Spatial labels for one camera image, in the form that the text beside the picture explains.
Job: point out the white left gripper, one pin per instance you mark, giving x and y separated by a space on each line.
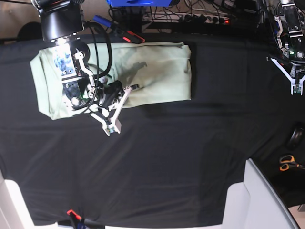
294 71

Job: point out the orange handled scissors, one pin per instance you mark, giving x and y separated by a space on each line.
288 162

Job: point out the black round tape roll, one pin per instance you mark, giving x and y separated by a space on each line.
295 139

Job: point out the blue plastic box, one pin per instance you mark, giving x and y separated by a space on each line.
146 3

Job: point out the blue handle tool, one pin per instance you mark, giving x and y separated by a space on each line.
102 20

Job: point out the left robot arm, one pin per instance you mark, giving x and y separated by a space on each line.
288 30

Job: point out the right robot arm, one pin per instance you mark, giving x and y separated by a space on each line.
65 85

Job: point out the white table block left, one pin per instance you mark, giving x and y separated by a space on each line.
14 213

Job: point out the light green T-shirt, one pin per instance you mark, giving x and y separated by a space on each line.
161 69

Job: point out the red clamp bottom edge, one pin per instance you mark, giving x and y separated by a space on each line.
71 212

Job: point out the black table cloth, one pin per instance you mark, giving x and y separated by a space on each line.
172 164

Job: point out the white power strip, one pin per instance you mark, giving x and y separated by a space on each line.
185 17

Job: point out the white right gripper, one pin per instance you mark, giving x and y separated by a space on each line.
111 99

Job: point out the red black clamp top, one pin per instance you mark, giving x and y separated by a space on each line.
129 36

